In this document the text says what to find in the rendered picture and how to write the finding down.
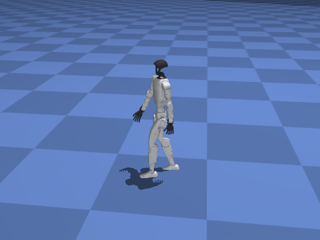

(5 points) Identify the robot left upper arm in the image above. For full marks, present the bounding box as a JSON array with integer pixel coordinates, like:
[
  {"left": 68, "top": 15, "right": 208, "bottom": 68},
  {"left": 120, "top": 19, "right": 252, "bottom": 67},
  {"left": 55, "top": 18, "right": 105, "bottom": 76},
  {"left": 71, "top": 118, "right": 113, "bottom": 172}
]
[{"left": 161, "top": 81, "right": 172, "bottom": 108}]

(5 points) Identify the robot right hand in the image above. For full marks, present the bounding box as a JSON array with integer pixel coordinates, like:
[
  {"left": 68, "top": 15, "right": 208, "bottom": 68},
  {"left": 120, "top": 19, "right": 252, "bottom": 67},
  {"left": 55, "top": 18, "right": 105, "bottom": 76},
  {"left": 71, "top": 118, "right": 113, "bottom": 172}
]
[{"left": 133, "top": 106, "right": 144, "bottom": 122}]

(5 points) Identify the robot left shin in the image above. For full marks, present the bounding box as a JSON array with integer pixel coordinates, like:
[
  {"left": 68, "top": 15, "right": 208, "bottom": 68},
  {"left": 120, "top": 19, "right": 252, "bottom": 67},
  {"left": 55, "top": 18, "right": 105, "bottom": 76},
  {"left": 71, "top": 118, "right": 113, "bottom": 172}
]
[{"left": 148, "top": 146, "right": 158, "bottom": 174}]

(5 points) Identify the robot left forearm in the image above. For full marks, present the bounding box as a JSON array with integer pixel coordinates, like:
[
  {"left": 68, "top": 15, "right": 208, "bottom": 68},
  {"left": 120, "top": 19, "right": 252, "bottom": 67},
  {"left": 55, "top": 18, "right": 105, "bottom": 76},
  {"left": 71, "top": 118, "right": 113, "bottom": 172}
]
[{"left": 166, "top": 101, "right": 174, "bottom": 123}]

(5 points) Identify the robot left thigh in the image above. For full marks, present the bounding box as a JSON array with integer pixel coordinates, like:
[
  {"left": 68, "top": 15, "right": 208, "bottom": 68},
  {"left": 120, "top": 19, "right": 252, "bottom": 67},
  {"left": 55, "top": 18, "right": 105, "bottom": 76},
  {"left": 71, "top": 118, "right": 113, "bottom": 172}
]
[{"left": 148, "top": 116, "right": 167, "bottom": 151}]

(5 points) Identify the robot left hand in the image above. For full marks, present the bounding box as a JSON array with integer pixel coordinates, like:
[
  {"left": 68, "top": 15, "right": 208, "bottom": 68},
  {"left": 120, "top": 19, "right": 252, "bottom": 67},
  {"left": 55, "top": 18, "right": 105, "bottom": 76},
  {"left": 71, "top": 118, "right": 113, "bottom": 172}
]
[{"left": 164, "top": 119, "right": 174, "bottom": 135}]

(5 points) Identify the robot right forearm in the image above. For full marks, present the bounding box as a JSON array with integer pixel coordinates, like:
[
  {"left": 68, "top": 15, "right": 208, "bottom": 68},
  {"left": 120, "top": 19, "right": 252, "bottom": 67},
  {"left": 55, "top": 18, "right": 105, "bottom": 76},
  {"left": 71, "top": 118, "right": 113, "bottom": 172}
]
[{"left": 141, "top": 96, "right": 152, "bottom": 111}]

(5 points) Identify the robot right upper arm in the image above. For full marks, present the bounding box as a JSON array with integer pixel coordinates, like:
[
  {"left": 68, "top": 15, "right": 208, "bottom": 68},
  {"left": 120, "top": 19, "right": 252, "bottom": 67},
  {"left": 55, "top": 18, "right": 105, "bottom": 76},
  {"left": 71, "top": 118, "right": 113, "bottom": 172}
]
[{"left": 146, "top": 75, "right": 156, "bottom": 98}]

